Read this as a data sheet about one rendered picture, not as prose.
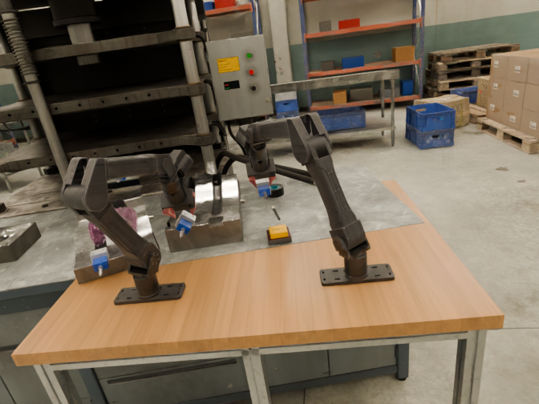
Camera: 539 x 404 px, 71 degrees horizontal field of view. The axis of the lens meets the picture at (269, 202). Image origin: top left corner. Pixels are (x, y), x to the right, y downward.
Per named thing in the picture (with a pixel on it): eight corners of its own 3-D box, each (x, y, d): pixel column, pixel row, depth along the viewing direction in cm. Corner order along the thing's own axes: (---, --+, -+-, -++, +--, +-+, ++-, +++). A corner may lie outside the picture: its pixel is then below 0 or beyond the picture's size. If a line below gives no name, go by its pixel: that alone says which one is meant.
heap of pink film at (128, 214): (142, 234, 135) (136, 214, 132) (90, 248, 130) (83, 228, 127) (137, 209, 158) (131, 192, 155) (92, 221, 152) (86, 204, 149)
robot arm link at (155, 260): (135, 246, 110) (121, 256, 106) (158, 250, 106) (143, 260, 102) (141, 264, 113) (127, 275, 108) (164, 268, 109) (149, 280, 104)
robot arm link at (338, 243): (331, 236, 101) (346, 242, 97) (354, 224, 106) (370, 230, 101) (333, 255, 104) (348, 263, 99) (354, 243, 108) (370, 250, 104)
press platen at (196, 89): (217, 121, 187) (209, 81, 179) (-48, 160, 182) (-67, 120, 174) (221, 98, 263) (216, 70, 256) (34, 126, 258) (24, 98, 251)
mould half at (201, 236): (243, 241, 133) (237, 207, 127) (170, 252, 132) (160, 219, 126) (240, 191, 179) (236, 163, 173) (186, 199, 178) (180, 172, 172)
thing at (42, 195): (228, 191, 201) (225, 179, 198) (-19, 230, 196) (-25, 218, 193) (228, 151, 278) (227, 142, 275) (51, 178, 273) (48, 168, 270)
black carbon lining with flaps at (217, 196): (223, 219, 135) (219, 195, 132) (179, 226, 135) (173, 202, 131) (224, 186, 167) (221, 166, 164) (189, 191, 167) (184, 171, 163)
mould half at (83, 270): (160, 260, 128) (151, 231, 124) (79, 284, 120) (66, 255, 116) (146, 210, 172) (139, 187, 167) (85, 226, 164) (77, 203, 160)
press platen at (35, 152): (225, 165, 196) (219, 132, 189) (-27, 204, 191) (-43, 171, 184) (227, 131, 272) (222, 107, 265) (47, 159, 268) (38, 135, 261)
